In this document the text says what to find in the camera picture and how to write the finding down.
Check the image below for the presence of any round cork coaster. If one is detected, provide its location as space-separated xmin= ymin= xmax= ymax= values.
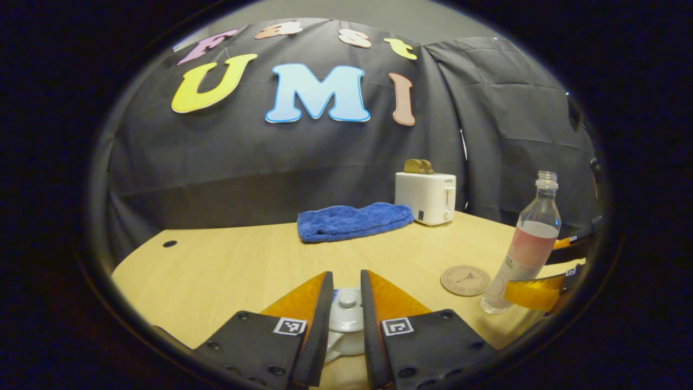
xmin=440 ymin=265 xmax=491 ymax=297

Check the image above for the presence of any white toaster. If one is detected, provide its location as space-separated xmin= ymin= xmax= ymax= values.
xmin=395 ymin=172 xmax=457 ymax=226

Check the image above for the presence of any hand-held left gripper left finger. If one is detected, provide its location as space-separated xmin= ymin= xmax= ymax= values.
xmin=192 ymin=271 xmax=335 ymax=389

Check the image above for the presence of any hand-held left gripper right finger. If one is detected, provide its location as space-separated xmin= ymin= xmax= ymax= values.
xmin=360 ymin=269 xmax=507 ymax=389

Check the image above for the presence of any blue towel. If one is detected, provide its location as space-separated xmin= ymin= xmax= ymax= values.
xmin=297 ymin=202 xmax=414 ymax=243

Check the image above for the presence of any clear water bottle pink label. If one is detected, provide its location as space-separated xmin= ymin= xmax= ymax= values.
xmin=480 ymin=171 xmax=562 ymax=315

